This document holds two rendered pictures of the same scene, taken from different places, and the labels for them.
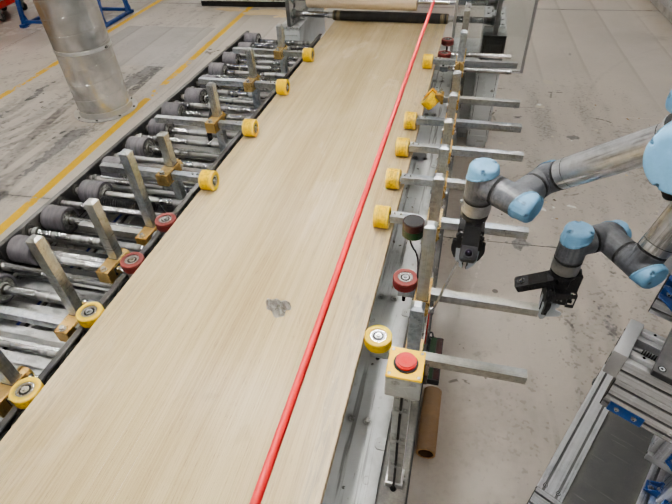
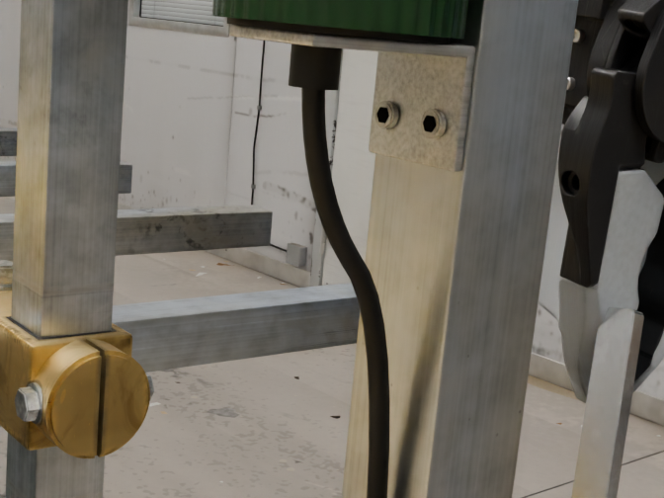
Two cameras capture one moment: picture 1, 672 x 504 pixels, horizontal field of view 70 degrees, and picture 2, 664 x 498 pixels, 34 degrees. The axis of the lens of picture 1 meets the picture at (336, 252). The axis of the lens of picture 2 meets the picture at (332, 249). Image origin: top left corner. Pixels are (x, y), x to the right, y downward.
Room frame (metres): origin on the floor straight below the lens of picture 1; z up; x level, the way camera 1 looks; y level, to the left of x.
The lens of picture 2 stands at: (0.89, 0.00, 1.12)
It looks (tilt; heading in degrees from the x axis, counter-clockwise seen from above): 12 degrees down; 305
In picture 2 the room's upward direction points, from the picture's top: 5 degrees clockwise
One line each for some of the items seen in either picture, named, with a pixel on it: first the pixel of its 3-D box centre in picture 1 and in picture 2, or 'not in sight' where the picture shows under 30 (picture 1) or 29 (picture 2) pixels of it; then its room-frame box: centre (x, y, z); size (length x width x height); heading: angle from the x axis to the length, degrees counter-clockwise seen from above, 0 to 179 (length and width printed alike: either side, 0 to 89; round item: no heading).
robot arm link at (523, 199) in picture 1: (519, 197); not in sight; (0.95, -0.45, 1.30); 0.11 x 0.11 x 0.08; 39
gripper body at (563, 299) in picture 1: (560, 285); not in sight; (0.96, -0.65, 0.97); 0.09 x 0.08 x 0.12; 74
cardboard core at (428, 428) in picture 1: (429, 420); not in sight; (1.06, -0.37, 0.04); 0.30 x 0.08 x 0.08; 164
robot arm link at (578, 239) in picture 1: (575, 243); not in sight; (0.96, -0.65, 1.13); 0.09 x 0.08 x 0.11; 105
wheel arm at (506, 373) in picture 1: (446, 362); not in sight; (0.80, -0.30, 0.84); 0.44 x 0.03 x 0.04; 74
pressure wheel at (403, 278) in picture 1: (404, 288); not in sight; (1.09, -0.22, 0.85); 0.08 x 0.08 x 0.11
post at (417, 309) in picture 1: (411, 361); not in sight; (0.79, -0.20, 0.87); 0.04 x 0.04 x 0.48; 74
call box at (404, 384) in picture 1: (404, 374); not in sight; (0.54, -0.12, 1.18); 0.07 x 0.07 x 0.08; 74
